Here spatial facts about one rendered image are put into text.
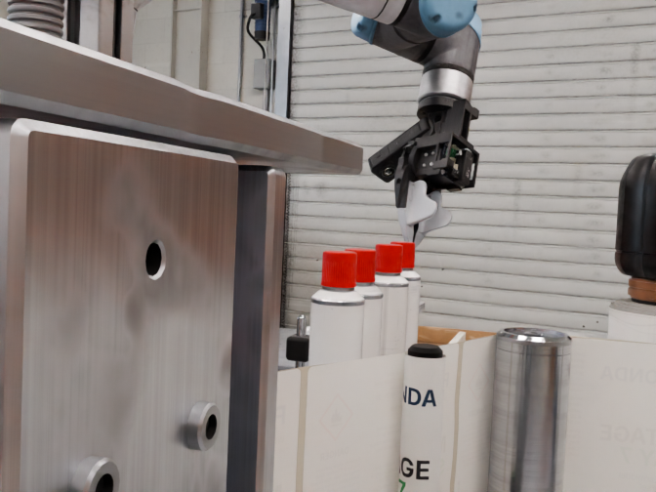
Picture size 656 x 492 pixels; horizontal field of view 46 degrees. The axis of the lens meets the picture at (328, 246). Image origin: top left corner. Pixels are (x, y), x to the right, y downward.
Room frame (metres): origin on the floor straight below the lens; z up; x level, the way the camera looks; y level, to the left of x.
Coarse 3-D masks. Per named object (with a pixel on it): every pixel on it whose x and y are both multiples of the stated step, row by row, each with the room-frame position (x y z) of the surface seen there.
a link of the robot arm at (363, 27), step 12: (360, 24) 1.08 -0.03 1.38; (372, 24) 1.07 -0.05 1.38; (384, 24) 1.05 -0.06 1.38; (360, 36) 1.09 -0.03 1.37; (372, 36) 1.08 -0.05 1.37; (384, 36) 1.07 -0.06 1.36; (396, 36) 1.04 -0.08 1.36; (384, 48) 1.11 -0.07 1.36; (396, 48) 1.09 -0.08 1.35; (408, 48) 1.09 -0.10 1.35; (420, 48) 1.09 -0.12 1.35; (420, 60) 1.11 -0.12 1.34
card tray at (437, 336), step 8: (424, 328) 1.70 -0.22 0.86; (432, 328) 1.69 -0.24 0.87; (440, 328) 1.69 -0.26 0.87; (448, 328) 1.68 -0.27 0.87; (424, 336) 1.70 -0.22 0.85; (432, 336) 1.69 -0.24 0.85; (440, 336) 1.69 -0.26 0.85; (448, 336) 1.68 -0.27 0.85; (472, 336) 1.67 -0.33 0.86; (480, 336) 1.66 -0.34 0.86; (432, 344) 1.68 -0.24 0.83; (440, 344) 1.68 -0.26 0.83
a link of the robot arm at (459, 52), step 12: (468, 24) 1.12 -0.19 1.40; (480, 24) 1.14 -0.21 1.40; (456, 36) 1.10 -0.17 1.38; (468, 36) 1.11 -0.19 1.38; (480, 36) 1.14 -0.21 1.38; (432, 48) 1.10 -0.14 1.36; (444, 48) 1.10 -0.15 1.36; (456, 48) 1.10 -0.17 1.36; (468, 48) 1.11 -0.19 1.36; (432, 60) 1.11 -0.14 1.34; (444, 60) 1.10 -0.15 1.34; (456, 60) 1.09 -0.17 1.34; (468, 60) 1.10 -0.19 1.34; (468, 72) 1.10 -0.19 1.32
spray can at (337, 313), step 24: (336, 264) 0.71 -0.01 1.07; (336, 288) 0.72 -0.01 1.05; (312, 312) 0.72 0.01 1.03; (336, 312) 0.71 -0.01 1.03; (360, 312) 0.72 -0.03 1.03; (312, 336) 0.72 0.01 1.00; (336, 336) 0.71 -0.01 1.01; (360, 336) 0.72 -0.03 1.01; (312, 360) 0.72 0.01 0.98; (336, 360) 0.71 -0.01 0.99
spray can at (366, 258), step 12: (360, 252) 0.77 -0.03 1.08; (372, 252) 0.78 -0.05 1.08; (360, 264) 0.77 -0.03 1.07; (372, 264) 0.78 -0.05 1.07; (360, 276) 0.77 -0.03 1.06; (372, 276) 0.78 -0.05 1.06; (360, 288) 0.77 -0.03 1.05; (372, 288) 0.78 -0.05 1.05; (372, 300) 0.77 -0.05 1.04; (372, 312) 0.77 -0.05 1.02; (372, 324) 0.77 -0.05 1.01; (372, 336) 0.77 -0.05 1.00; (372, 348) 0.77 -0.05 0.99
